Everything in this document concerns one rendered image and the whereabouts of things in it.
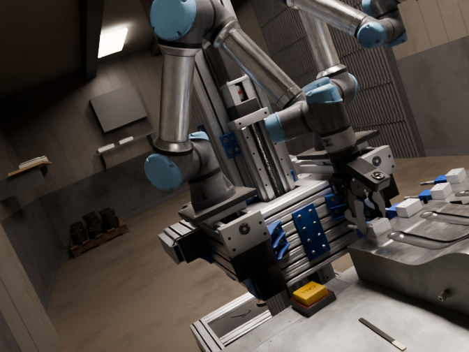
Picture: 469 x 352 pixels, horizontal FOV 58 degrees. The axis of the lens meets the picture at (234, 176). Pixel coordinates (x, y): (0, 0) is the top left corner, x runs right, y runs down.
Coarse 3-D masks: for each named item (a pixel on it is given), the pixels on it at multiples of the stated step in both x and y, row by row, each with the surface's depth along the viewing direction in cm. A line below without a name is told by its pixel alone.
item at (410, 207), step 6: (408, 198) 108; (396, 204) 111; (402, 204) 106; (408, 204) 104; (414, 204) 104; (420, 204) 105; (390, 210) 109; (396, 210) 106; (402, 210) 104; (408, 210) 103; (414, 210) 104; (420, 210) 105; (390, 216) 110; (402, 216) 105; (408, 216) 103
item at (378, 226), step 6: (366, 222) 107; (372, 222) 102; (378, 222) 101; (384, 222) 100; (348, 228) 112; (354, 228) 110; (372, 228) 99; (378, 228) 100; (384, 228) 100; (390, 228) 101; (360, 234) 105; (366, 234) 102; (372, 234) 100; (378, 234) 100
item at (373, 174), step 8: (344, 160) 99; (352, 160) 98; (360, 160) 98; (344, 168) 99; (352, 168) 96; (360, 168) 96; (368, 168) 95; (376, 168) 95; (352, 176) 97; (360, 176) 94; (368, 176) 93; (376, 176) 92; (384, 176) 92; (368, 184) 93; (376, 184) 91; (384, 184) 92
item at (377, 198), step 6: (366, 192) 104; (372, 192) 102; (378, 192) 102; (366, 198) 106; (372, 198) 101; (378, 198) 102; (366, 204) 108; (372, 204) 105; (378, 204) 102; (384, 204) 103; (378, 210) 103; (384, 210) 103; (378, 216) 104; (384, 216) 103
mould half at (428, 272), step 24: (360, 240) 102; (384, 240) 96; (360, 264) 99; (384, 264) 91; (408, 264) 84; (432, 264) 78; (456, 264) 72; (408, 288) 87; (432, 288) 81; (456, 288) 75; (456, 312) 77
